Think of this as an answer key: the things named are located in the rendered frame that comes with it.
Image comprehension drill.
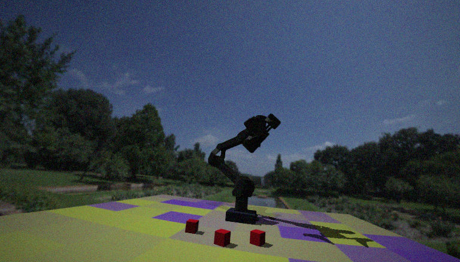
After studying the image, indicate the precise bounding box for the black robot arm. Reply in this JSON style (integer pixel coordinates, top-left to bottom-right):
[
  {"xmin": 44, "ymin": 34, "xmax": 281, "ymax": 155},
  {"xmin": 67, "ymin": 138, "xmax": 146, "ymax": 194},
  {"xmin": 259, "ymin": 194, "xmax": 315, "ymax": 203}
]
[{"xmin": 208, "ymin": 115, "xmax": 267, "ymax": 212}]

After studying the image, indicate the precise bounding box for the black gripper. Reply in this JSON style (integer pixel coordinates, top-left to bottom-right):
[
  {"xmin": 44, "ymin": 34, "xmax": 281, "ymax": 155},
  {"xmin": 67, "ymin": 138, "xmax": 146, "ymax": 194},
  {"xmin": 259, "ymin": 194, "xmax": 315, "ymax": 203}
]
[{"xmin": 242, "ymin": 114, "xmax": 281, "ymax": 153}]

